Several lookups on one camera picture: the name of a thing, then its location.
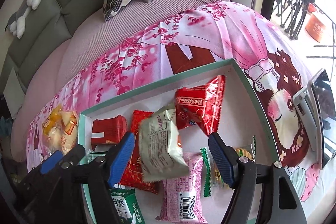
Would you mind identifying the green milk biscuit pack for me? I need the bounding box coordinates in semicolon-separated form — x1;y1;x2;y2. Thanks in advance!
110;184;146;224

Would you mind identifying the pink cartoon tablecloth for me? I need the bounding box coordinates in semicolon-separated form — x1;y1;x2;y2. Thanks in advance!
27;1;335;215

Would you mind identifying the pink sofa seat cover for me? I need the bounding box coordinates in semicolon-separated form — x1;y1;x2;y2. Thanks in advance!
10;0;216;162

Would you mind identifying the red gold packet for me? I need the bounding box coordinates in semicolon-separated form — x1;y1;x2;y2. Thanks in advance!
120;110;159;194

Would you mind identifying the yellow soft bread packet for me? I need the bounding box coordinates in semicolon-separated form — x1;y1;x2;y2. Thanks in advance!
42;105;62;135

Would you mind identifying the red crinkled snack packet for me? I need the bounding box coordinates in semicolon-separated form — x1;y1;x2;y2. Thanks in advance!
175;76;226;136

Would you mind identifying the light grey left cushion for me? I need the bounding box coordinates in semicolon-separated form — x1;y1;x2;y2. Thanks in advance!
3;68;25;119

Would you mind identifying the red wafer snack pack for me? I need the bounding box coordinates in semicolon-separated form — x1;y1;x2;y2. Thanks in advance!
91;115;127;150

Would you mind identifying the pink snack packet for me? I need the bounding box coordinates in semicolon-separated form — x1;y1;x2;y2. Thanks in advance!
155;152;207;223

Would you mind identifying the orange bucket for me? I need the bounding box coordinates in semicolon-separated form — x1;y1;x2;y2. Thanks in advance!
305;3;326;43

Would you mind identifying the pale green striped packet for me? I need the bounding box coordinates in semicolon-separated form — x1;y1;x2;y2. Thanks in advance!
87;150;106;164

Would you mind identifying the teal shallow box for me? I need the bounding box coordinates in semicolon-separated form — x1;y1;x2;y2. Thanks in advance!
78;59;278;223

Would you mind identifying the cream white snack packet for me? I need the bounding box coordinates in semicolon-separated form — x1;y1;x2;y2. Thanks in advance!
138;103;189;182

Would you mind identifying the grey white plush toy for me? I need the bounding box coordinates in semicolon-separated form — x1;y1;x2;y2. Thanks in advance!
5;0;41;39

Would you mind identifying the green cow biscuit packet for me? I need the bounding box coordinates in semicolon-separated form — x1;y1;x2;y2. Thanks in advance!
201;132;256;197

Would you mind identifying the swiss roll beige packet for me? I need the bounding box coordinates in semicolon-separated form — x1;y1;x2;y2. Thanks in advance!
47;111;78;155

